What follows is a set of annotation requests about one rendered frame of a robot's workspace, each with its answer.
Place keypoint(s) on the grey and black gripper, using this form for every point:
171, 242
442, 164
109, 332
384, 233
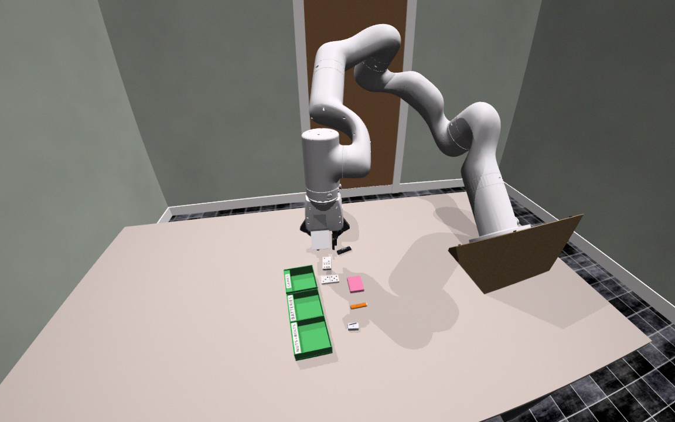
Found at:
333, 209

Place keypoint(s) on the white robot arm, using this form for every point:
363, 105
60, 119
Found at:
476, 129

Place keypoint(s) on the green three-compartment bin rack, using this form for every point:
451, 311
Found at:
309, 332

